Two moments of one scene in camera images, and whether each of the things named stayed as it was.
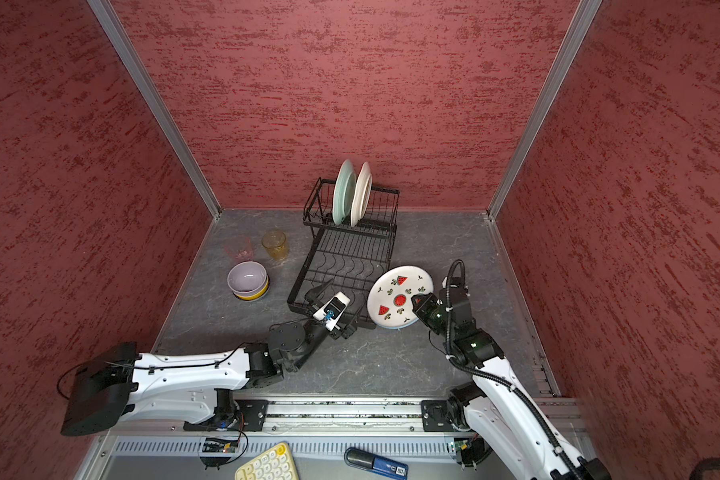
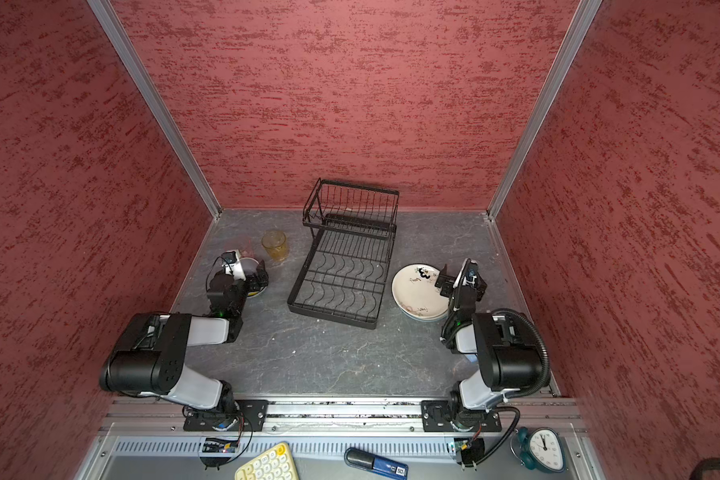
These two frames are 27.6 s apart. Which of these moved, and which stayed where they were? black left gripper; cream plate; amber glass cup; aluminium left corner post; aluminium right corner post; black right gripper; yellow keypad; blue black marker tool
Moved: cream plate; black right gripper; black left gripper
Stayed: blue black marker tool; amber glass cup; yellow keypad; aluminium right corner post; aluminium left corner post
